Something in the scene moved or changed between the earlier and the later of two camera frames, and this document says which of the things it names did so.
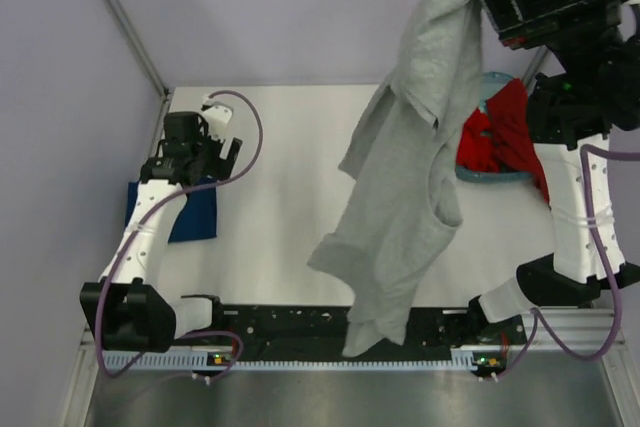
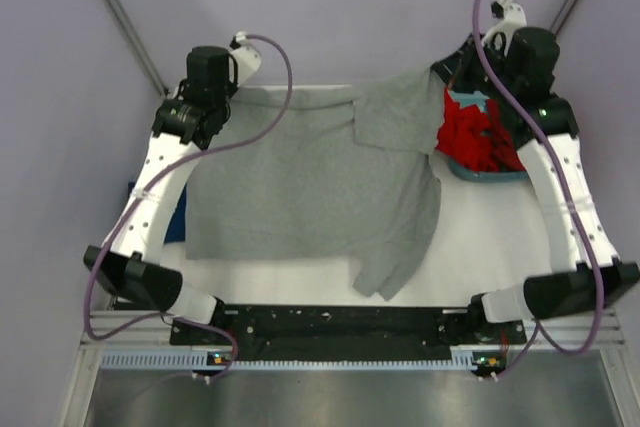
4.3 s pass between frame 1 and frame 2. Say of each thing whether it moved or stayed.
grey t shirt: moved
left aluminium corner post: stayed
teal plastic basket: stayed
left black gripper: moved
